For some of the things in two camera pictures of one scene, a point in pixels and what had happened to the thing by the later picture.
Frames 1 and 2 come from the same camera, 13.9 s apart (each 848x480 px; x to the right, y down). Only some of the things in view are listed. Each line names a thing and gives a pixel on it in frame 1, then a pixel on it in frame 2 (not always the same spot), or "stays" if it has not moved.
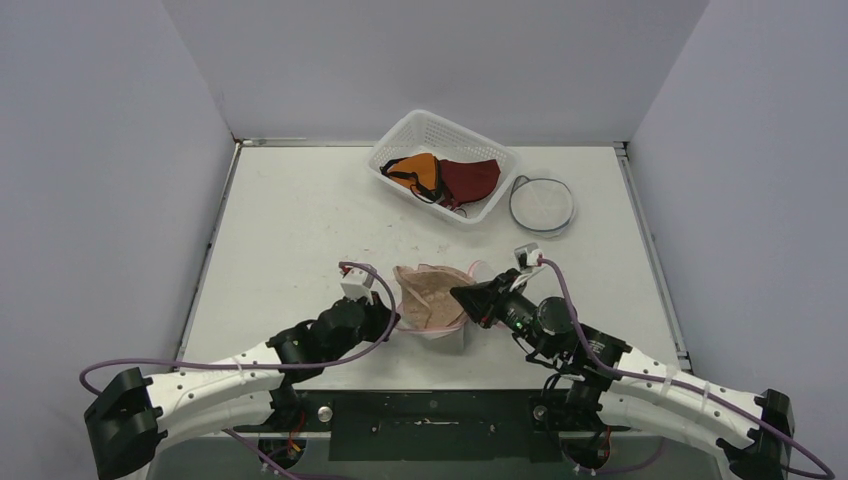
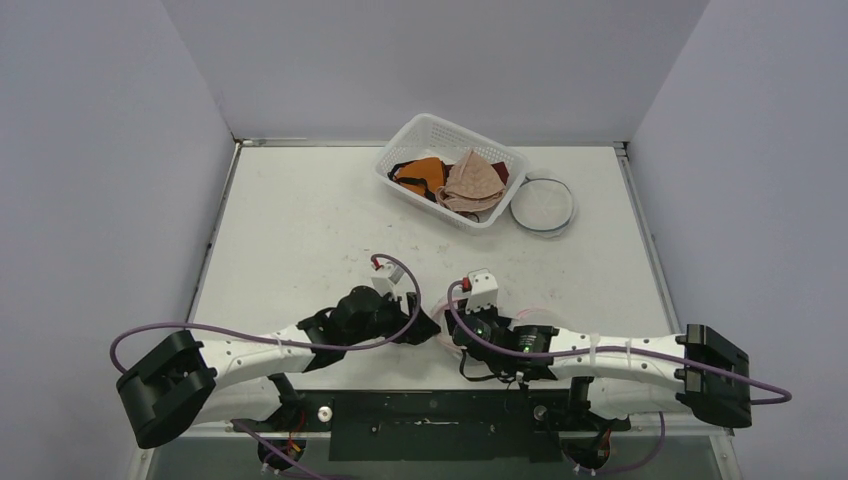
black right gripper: (487, 299) → (463, 332)
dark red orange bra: (448, 182) stays
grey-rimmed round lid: (542, 207) stays
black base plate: (433, 425) stays
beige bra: (427, 300) → (472, 185)
